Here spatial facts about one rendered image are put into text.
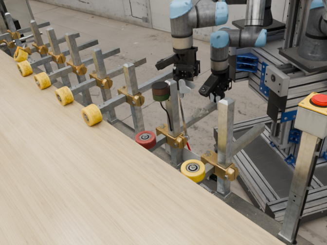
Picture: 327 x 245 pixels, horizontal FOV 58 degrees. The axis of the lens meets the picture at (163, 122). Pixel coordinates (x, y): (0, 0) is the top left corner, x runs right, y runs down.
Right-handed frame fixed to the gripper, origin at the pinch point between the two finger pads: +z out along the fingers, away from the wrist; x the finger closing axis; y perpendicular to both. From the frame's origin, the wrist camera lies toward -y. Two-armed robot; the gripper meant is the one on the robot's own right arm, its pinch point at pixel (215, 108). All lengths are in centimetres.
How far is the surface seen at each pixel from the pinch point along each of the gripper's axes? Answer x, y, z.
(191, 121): -1.3, -17.6, -2.7
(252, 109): 52, 118, 83
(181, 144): -8.3, -31.3, -2.3
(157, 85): -3.2, -35.6, -28.9
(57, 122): 38, -61, -8
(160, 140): -1.3, -35.8, -3.3
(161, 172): -18, -50, -8
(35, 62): 98, -43, -13
